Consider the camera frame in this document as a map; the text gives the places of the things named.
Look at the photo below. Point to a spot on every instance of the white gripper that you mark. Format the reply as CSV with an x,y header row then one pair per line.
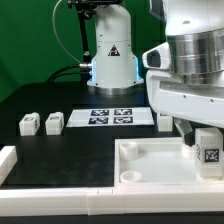
x,y
168,95

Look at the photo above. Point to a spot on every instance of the white square tabletop part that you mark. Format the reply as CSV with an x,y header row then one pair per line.
x,y
156,161

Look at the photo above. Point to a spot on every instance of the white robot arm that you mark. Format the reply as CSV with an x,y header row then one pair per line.
x,y
185,74

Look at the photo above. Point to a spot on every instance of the white sheet with markers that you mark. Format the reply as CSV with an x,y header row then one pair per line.
x,y
110,117

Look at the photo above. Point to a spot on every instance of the white front fence wall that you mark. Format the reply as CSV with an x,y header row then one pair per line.
x,y
201,197

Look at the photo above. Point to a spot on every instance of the white fence wall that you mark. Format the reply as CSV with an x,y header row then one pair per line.
x,y
8,159
201,197

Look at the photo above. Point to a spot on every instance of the black camera stand pole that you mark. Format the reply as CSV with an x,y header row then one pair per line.
x,y
85,11

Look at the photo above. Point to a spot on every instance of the white left fence wall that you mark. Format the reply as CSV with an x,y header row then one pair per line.
x,y
8,159

